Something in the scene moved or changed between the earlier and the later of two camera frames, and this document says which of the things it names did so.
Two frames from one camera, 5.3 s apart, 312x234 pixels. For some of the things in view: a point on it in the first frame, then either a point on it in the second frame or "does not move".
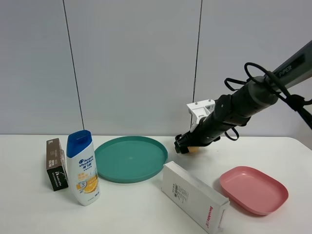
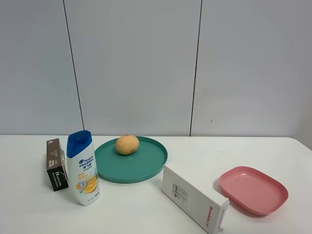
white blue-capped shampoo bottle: x=82 y=168 does not move
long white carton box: x=204 y=206 does not move
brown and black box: x=56 y=165 does not move
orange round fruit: x=193 y=149 to x=127 y=144
